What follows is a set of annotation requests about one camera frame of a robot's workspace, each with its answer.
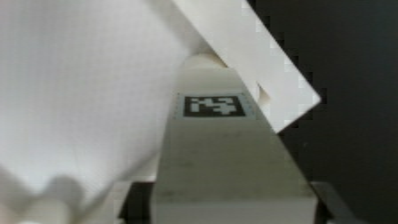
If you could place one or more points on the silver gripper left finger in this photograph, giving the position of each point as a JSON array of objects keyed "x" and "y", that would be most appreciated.
[{"x": 125, "y": 208}]

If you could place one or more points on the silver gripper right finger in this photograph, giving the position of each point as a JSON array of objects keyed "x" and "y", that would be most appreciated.
[{"x": 338, "y": 214}]

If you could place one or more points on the white desk top tray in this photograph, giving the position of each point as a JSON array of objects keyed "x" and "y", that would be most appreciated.
[{"x": 91, "y": 56}]

